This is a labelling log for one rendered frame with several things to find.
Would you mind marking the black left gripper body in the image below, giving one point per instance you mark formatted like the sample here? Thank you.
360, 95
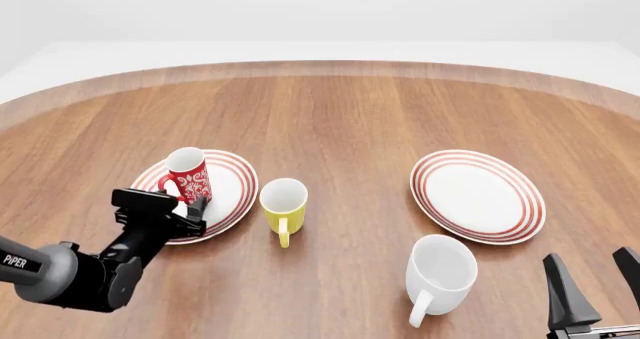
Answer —
187, 226

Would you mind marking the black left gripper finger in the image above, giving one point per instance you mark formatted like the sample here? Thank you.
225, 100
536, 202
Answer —
199, 207

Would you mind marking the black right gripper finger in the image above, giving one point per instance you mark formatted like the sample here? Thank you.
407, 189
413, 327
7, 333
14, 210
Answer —
631, 271
567, 301

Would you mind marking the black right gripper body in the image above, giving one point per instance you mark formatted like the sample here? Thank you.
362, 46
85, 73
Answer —
595, 332

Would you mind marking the red mug with white pattern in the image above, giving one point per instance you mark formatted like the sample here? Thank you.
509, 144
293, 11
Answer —
192, 179

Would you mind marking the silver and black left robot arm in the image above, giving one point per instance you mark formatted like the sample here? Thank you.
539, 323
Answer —
60, 271

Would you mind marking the white plate with red rings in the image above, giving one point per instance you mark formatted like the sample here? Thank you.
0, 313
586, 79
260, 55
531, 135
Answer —
475, 198
230, 192

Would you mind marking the yellow mug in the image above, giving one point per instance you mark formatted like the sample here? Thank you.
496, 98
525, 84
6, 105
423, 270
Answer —
286, 211

